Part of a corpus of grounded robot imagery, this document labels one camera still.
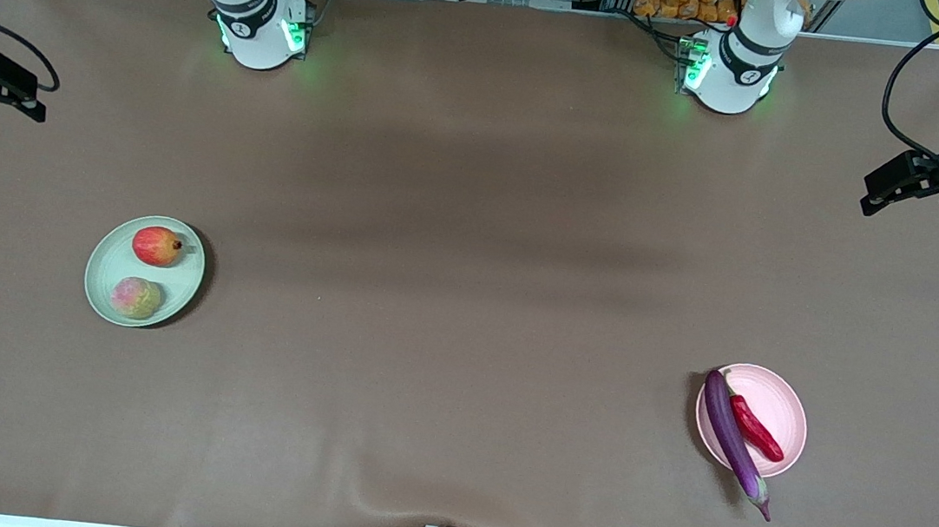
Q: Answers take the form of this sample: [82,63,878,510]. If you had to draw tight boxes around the red pomegranate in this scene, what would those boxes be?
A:
[129,224,187,271]

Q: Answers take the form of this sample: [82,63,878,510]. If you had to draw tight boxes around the yellow-pink peach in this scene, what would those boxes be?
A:
[108,274,166,325]

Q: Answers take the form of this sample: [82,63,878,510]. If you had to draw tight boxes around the red chili pepper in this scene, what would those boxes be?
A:
[715,371,794,465]

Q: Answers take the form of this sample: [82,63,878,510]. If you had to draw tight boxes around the long purple eggplant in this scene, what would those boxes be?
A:
[690,368,787,523]

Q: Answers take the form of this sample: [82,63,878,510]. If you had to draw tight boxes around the pale green round plate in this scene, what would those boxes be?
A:
[80,209,211,335]

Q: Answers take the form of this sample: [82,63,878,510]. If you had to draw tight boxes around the pink round plate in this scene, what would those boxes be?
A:
[689,359,814,483]

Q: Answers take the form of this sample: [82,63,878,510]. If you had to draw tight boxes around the brown table cover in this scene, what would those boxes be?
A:
[0,0,939,527]

